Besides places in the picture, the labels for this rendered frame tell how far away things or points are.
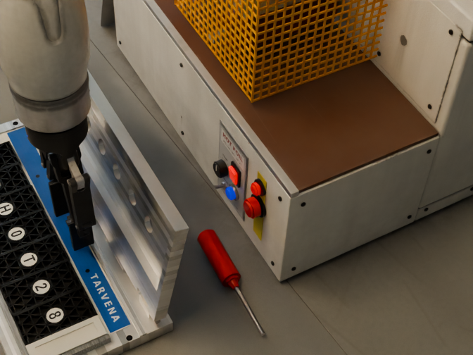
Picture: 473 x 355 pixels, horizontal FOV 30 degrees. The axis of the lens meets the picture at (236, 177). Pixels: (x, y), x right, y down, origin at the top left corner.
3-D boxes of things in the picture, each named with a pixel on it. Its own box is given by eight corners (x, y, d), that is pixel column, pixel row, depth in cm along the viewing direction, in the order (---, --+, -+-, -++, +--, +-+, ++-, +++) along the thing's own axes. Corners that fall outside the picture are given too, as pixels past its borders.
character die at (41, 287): (1, 292, 117) (-1, 287, 116) (70, 264, 121) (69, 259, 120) (13, 320, 115) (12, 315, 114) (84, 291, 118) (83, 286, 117)
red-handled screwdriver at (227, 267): (196, 243, 126) (196, 231, 124) (213, 237, 127) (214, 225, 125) (253, 344, 116) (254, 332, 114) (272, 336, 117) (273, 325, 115)
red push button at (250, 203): (240, 208, 119) (241, 192, 116) (253, 203, 120) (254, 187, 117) (253, 226, 117) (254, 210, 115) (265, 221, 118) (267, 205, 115)
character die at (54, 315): (13, 320, 115) (12, 315, 114) (84, 291, 118) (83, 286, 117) (26, 350, 112) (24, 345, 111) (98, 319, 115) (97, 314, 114)
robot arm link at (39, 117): (70, 40, 106) (74, 77, 110) (-4, 63, 103) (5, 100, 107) (100, 87, 101) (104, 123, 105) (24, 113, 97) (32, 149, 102)
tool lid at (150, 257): (38, 11, 125) (50, 9, 126) (31, 112, 138) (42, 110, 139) (175, 231, 101) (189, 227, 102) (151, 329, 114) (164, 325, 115)
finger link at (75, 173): (69, 135, 110) (83, 153, 105) (78, 170, 112) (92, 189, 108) (51, 141, 109) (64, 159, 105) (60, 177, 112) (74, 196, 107)
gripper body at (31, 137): (97, 122, 105) (103, 173, 112) (70, 78, 110) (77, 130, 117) (36, 144, 102) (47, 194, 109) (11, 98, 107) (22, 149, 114)
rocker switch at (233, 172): (226, 177, 122) (226, 163, 120) (232, 175, 123) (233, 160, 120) (234, 189, 121) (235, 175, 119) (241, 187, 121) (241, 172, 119)
